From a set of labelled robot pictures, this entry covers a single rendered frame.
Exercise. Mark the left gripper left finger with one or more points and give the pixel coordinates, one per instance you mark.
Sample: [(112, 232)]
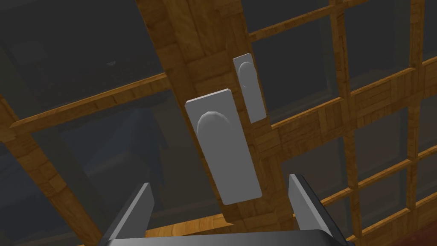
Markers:
[(136, 218)]

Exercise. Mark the wooden glazed door leaf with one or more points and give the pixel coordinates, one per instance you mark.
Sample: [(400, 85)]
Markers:
[(205, 41)]

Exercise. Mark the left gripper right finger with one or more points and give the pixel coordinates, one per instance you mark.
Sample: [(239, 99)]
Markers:
[(307, 213)]

